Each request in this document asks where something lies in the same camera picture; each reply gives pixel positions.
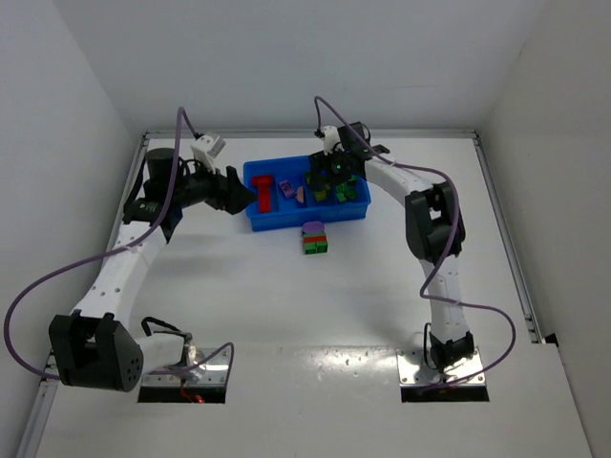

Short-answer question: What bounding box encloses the purple printed lego brick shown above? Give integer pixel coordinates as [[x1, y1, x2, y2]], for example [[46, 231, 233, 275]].
[[279, 180, 295, 198]]

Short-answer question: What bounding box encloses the purple round lego brick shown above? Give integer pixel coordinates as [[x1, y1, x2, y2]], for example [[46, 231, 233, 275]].
[[302, 221, 325, 235]]

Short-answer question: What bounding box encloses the green red striped lego stack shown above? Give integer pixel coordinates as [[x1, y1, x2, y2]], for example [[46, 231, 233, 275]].
[[303, 233, 328, 255]]

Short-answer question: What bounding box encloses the red curved lego brick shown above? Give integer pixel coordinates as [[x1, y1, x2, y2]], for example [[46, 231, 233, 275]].
[[252, 175, 274, 189]]

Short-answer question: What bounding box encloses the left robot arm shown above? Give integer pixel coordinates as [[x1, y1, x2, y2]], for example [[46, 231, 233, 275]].
[[49, 148, 257, 392]]

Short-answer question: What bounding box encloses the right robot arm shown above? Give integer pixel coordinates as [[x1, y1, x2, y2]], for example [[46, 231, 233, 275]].
[[309, 123, 474, 373]]

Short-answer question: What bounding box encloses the blue divided plastic bin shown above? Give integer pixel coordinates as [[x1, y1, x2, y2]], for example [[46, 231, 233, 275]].
[[242, 156, 371, 232]]

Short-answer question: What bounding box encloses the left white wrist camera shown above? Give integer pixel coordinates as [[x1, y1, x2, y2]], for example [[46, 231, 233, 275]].
[[190, 133, 226, 172]]

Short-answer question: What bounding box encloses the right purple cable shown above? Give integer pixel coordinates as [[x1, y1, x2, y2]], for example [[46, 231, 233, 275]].
[[312, 96, 517, 393]]

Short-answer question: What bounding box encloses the purple cable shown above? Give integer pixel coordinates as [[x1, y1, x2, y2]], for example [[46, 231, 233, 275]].
[[3, 107, 235, 383], [312, 96, 517, 393]]

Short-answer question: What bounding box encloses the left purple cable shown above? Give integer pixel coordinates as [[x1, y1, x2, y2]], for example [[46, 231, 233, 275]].
[[3, 107, 235, 383]]

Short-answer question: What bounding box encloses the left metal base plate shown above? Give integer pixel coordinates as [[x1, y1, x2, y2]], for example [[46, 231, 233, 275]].
[[141, 345, 233, 388]]

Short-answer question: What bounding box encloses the metal base plate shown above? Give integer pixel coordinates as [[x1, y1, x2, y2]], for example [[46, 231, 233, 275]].
[[396, 347, 486, 387], [141, 345, 233, 388]]

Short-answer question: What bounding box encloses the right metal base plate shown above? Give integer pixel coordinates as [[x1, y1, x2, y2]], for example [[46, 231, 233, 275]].
[[396, 347, 486, 387]]

